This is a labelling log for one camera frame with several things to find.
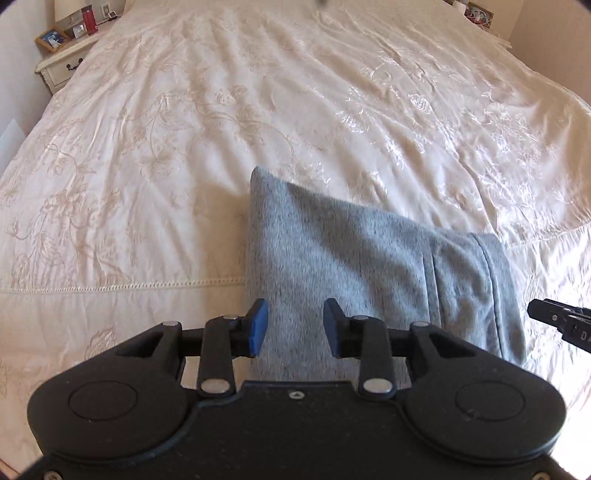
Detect wooden photo frame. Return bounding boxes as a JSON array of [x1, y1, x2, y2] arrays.
[[35, 28, 71, 53]]

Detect red book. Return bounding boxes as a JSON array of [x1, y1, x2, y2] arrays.
[[81, 5, 98, 35]]

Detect right side photo frame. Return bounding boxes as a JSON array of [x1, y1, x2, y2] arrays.
[[465, 2, 494, 30]]

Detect cream embroidered bedspread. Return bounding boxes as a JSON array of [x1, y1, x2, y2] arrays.
[[1, 1, 590, 473]]

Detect grey speckled pants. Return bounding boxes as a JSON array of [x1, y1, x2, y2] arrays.
[[245, 168, 526, 381]]

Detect cream bedside table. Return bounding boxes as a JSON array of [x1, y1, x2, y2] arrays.
[[35, 33, 102, 95]]

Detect small white photo frame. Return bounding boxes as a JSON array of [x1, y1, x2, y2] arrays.
[[101, 2, 119, 21]]

